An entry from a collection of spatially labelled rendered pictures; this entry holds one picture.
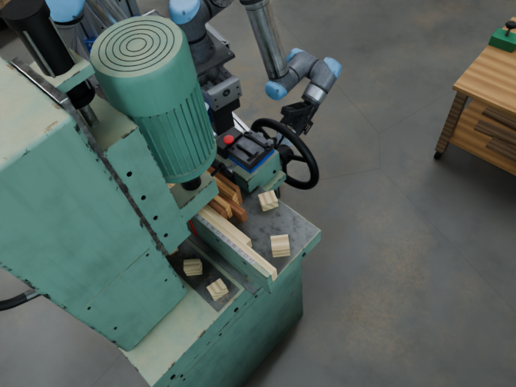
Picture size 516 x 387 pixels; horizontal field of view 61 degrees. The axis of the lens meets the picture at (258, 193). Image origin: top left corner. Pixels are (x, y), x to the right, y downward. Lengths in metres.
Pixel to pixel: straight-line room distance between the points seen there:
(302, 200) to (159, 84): 1.60
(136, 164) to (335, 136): 1.81
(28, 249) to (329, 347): 1.47
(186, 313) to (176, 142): 0.53
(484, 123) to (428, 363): 1.20
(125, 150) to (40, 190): 0.18
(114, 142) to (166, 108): 0.11
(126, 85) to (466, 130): 1.94
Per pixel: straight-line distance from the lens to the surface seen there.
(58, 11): 1.26
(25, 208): 0.73
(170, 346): 1.23
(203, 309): 1.24
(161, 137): 0.88
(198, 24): 1.72
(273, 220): 1.20
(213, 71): 1.20
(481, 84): 2.17
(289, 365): 1.99
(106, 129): 0.83
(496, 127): 2.48
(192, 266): 1.24
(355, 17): 3.34
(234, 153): 1.22
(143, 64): 0.79
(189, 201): 1.12
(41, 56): 0.73
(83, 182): 0.75
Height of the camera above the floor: 1.95
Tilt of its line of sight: 57 degrees down
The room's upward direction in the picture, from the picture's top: 10 degrees counter-clockwise
